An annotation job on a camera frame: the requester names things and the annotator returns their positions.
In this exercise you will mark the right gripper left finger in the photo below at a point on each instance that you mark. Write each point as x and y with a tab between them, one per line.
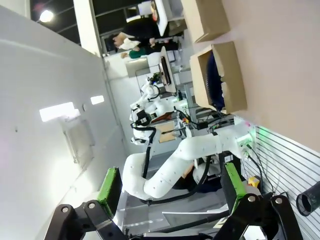
107	190

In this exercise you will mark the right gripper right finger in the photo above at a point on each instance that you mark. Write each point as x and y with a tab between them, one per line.
233	190

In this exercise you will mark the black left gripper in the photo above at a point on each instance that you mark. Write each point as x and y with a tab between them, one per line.
141	118

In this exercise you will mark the navy blue zipper pouch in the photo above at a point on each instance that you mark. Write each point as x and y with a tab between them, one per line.
213	82

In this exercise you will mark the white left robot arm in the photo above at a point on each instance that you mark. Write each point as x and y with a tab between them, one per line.
197	147

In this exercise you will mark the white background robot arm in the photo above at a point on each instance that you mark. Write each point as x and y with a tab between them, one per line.
150	90

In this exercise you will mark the empty-lidded large cardboard box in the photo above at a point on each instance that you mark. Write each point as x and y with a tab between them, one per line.
237	75

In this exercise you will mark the cardboard box with glasses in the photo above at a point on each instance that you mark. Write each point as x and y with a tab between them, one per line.
210	15

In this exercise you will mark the yellow red emergency stop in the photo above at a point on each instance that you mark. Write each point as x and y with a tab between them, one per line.
253	181

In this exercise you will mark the black flat monitor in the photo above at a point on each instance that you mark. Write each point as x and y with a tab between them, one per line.
165	70

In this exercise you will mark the slotted aluminium panel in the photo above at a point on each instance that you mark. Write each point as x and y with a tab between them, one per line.
287	160

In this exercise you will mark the background person green top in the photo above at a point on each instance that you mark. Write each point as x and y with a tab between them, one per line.
136	53

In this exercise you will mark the black hollow tube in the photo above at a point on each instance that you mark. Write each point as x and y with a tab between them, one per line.
308	201

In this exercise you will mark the rectangular ceiling light panel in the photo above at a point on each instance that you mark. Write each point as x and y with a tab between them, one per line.
58	111

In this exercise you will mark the background person black top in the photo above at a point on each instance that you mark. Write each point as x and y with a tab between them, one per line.
142	27

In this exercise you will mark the round ceiling lamp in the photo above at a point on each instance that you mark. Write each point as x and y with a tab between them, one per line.
46	15

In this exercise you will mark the grey equipment frame cart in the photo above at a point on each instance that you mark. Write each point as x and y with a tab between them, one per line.
187	110

